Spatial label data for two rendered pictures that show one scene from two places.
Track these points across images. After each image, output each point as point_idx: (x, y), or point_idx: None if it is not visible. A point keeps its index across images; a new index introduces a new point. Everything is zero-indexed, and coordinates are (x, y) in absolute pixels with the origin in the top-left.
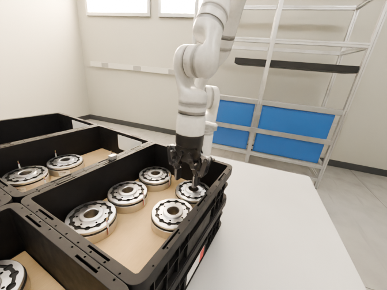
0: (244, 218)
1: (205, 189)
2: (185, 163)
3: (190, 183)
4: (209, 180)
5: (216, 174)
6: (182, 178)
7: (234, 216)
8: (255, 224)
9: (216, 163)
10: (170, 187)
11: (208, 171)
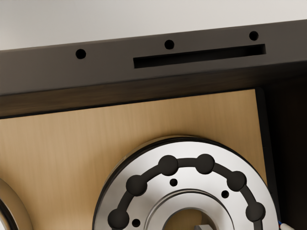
0: (267, 11)
1: (226, 174)
2: (5, 106)
3: (142, 194)
4: (204, 88)
5: (256, 77)
6: (34, 112)
7: (236, 24)
8: (305, 12)
9: (283, 65)
10: (44, 225)
11: (203, 84)
